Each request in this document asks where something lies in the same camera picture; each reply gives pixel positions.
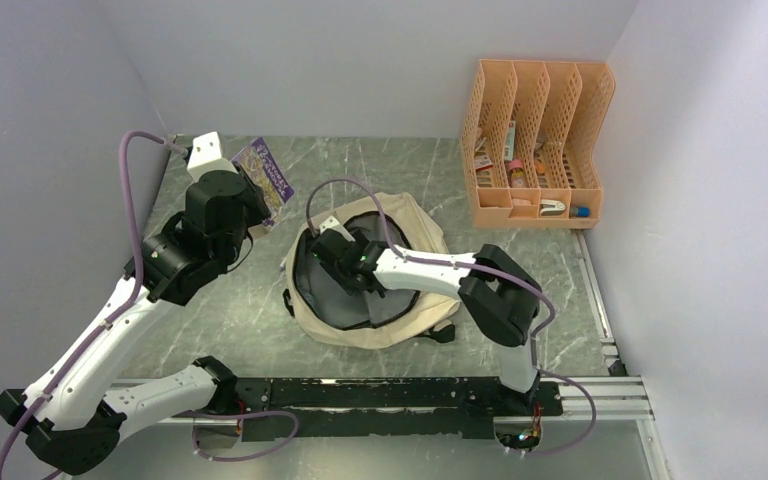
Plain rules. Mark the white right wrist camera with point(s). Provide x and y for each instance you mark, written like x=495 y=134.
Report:
x=331 y=223

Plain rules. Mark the beige canvas backpack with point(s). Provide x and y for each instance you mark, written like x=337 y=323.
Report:
x=326 y=313

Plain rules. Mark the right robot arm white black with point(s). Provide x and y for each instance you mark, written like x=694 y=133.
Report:
x=500 y=297

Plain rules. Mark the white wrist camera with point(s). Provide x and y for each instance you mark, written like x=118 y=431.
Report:
x=331 y=223
x=206 y=155

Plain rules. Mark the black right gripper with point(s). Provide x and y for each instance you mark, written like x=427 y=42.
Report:
x=338 y=278

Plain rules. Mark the purple illustrated paperback book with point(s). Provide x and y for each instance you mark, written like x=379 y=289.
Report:
x=257 y=161

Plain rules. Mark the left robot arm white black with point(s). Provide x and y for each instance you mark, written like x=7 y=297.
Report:
x=72 y=417

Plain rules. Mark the green white packet in organizer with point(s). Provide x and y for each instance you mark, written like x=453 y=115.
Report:
x=509 y=141

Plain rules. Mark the orange plastic file organizer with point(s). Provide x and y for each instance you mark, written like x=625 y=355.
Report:
x=559 y=108

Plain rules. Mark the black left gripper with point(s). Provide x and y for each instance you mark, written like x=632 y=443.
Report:
x=257 y=209

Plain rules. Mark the blue cap item in organizer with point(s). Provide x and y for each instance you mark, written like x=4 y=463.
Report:
x=579 y=212

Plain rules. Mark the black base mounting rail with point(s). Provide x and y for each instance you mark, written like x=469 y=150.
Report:
x=333 y=408

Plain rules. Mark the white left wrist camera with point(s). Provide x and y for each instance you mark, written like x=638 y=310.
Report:
x=206 y=155

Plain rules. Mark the white stapler in organizer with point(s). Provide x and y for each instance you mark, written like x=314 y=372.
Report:
x=551 y=207

